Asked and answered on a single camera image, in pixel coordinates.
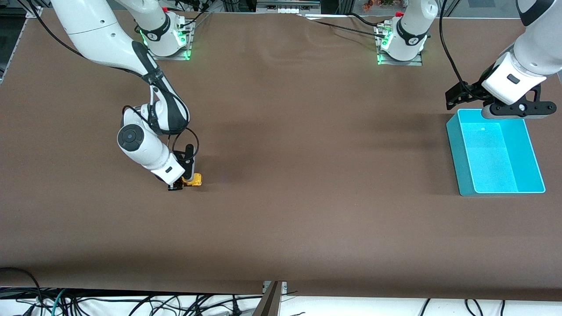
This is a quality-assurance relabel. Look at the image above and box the turquoise plastic bin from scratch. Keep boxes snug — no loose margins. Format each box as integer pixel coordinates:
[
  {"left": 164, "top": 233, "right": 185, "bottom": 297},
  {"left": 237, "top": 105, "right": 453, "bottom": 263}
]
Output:
[{"left": 446, "top": 108, "right": 546, "bottom": 197}]

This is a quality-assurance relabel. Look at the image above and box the orange toy clutter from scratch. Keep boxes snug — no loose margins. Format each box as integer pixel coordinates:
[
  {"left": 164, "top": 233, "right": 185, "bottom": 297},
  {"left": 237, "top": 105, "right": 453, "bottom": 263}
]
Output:
[{"left": 362, "top": 0, "right": 396, "bottom": 11}]

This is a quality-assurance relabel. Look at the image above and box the white power strip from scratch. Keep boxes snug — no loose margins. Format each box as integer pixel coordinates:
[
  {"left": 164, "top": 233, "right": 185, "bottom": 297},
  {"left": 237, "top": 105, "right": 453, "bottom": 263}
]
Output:
[{"left": 256, "top": 0, "right": 321, "bottom": 14}]

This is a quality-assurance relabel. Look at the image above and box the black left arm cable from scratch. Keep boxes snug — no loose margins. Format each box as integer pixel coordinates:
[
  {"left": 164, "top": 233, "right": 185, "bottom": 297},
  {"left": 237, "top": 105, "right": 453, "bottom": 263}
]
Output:
[{"left": 439, "top": 0, "right": 468, "bottom": 90}]

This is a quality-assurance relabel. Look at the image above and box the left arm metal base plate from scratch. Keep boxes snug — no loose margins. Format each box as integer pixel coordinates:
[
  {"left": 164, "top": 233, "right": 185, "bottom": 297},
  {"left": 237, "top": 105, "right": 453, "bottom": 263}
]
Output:
[{"left": 375, "top": 24, "right": 423, "bottom": 66}]

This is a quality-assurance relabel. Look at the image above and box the short black tabletop cable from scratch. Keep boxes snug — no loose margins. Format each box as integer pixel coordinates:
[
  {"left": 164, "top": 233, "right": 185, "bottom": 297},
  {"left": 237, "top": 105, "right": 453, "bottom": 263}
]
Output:
[{"left": 349, "top": 12, "right": 387, "bottom": 27}]

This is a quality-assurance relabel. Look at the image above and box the long black tabletop cable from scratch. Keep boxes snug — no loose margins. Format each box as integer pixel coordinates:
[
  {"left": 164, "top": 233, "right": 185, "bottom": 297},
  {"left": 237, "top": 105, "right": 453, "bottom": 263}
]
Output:
[{"left": 307, "top": 18, "right": 389, "bottom": 38}]

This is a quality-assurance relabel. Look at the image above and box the dark frame post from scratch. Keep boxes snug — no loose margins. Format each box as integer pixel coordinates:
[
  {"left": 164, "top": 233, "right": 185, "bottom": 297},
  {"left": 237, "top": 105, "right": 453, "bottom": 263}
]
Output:
[{"left": 252, "top": 281, "right": 281, "bottom": 316}]

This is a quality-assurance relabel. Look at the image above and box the black base cable bundle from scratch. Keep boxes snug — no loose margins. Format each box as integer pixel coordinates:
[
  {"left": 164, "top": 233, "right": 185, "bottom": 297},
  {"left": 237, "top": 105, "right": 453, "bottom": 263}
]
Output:
[{"left": 178, "top": 0, "right": 213, "bottom": 29}]

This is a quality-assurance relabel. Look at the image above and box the teal floor cable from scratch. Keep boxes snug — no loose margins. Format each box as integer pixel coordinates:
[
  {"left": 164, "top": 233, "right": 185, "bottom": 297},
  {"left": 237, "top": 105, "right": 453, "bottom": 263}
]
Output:
[{"left": 52, "top": 288, "right": 67, "bottom": 316}]

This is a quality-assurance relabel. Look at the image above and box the black looped floor cable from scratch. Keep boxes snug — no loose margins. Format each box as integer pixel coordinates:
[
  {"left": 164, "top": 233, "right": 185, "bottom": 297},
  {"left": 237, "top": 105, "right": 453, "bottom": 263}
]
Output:
[{"left": 0, "top": 267, "right": 44, "bottom": 308}]

